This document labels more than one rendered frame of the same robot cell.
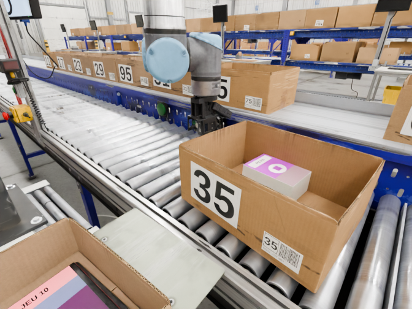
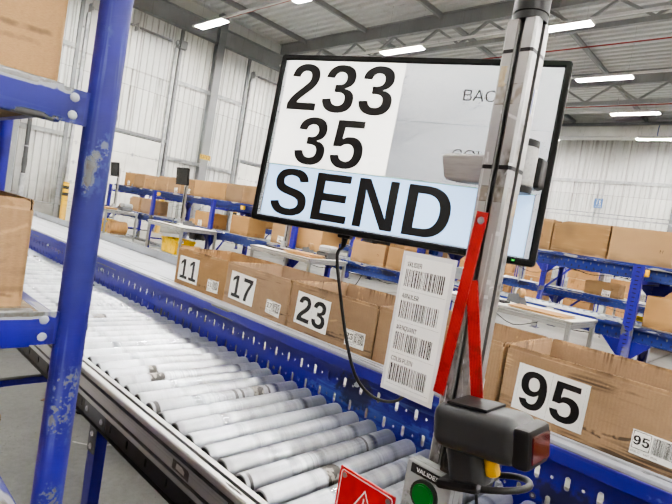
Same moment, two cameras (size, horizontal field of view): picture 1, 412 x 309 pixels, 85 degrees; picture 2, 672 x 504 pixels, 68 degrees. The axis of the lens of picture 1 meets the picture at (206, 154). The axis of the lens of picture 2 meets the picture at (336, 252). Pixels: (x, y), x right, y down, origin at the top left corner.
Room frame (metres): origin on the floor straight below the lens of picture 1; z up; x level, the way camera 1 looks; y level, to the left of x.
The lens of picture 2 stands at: (0.47, 1.04, 1.26)
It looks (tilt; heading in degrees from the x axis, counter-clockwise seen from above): 3 degrees down; 1
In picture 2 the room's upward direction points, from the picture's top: 10 degrees clockwise
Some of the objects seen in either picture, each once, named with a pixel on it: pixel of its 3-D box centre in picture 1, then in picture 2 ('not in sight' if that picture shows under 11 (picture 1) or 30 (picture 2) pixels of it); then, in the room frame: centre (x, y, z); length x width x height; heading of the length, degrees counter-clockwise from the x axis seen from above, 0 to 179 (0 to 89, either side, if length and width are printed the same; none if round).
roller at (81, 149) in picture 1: (129, 137); not in sight; (1.05, 0.38, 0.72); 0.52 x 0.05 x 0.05; 138
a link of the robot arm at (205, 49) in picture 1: (205, 56); not in sight; (0.71, 0.00, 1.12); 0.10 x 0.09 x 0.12; 102
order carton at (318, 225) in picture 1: (270, 180); not in sight; (0.49, -0.17, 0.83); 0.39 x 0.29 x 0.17; 44
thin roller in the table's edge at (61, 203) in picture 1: (65, 206); not in sight; (0.50, 0.39, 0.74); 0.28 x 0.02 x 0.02; 51
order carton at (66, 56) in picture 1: (80, 62); (283, 292); (2.45, 1.27, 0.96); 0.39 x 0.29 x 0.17; 48
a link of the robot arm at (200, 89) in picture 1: (206, 87); not in sight; (0.71, 0.00, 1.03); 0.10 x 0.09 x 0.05; 48
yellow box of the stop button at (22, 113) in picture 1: (21, 114); not in sight; (1.05, 0.88, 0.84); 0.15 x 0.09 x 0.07; 48
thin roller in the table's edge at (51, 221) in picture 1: (45, 217); not in sight; (0.46, 0.43, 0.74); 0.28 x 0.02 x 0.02; 51
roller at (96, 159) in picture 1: (144, 144); not in sight; (0.97, 0.29, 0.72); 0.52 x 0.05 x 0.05; 138
